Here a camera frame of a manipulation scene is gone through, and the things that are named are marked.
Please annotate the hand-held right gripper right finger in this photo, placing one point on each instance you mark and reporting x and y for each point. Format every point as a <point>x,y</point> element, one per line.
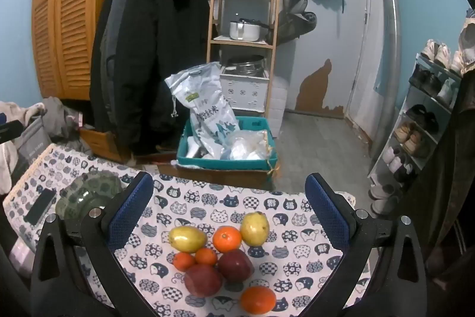
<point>326,205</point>

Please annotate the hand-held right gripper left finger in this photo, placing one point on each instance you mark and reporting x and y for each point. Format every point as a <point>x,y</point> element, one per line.
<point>130,209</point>

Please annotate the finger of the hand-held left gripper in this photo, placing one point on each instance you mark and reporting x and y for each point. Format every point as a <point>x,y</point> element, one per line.
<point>11,131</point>

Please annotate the green patterned glass bowl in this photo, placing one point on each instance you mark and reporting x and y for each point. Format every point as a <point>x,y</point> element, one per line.
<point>89,190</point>

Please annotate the yellow pear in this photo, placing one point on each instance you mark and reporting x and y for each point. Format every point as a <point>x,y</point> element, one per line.
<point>187,239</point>

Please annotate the yellow-green pear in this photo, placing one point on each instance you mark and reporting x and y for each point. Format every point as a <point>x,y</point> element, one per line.
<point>255,228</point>

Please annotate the small orange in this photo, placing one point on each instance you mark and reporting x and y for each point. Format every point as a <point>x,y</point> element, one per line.
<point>183,261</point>
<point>206,256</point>

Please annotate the red apple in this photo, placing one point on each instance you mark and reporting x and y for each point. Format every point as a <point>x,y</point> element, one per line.
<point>202,280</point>
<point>235,265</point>

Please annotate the orange with green stem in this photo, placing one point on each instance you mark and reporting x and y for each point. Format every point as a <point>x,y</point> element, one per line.
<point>227,239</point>

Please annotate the large orange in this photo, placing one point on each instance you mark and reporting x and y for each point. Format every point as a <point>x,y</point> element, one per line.
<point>258,299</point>

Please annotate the grey fabric bag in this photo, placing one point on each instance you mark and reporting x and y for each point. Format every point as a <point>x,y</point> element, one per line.
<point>35,146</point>

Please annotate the grey clothes pile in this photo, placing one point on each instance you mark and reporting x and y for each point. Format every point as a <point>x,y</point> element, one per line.
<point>59,116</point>

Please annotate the white shoe rack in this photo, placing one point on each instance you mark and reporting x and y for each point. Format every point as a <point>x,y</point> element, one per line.
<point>374,168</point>

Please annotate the black phone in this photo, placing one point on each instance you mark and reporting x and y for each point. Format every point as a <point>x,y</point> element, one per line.
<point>40,205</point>

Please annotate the cardboard box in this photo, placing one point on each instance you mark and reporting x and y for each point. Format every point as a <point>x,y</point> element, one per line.
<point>215,177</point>

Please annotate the cat print tablecloth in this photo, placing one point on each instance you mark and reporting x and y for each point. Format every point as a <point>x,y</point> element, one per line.
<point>222,202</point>

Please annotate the clear plastic bag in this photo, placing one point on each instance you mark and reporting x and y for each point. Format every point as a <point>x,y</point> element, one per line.
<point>245,148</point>

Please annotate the teal plastic crate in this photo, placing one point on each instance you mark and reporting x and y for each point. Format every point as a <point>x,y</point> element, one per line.
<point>222,164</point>

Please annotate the wooden louvered wardrobe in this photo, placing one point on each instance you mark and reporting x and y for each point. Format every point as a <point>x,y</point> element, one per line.
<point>70,23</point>

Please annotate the white rice bag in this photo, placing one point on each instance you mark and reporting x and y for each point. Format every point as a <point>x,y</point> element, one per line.
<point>207,105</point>

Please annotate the white plastic basket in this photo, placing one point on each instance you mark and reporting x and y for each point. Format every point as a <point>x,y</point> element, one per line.
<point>245,92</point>

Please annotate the grey jacket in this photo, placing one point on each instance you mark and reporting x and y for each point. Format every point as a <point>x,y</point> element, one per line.
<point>113,23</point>

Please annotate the black coat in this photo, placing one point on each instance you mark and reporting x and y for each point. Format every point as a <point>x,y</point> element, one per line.
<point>148,60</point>

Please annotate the steel pot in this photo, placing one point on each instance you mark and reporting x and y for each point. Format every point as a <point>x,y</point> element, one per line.
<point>246,66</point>

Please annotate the pale door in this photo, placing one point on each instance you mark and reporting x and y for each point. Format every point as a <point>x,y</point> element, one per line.
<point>334,34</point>

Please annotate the wooden shelf rack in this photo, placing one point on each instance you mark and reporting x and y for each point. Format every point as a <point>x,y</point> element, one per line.
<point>237,41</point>

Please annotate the grey hanging bag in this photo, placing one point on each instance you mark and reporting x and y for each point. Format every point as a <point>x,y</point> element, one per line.
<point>297,20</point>

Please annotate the shoe rack with shoes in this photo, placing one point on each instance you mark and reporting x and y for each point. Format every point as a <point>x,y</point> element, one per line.
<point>441,55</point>

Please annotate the grey pipe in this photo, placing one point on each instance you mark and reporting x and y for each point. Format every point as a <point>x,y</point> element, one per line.
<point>389,23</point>

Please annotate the white pot with lid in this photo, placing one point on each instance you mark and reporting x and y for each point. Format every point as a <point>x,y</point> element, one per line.
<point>241,31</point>

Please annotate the lace trim cloth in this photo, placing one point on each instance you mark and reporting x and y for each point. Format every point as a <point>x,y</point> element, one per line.
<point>467,38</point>

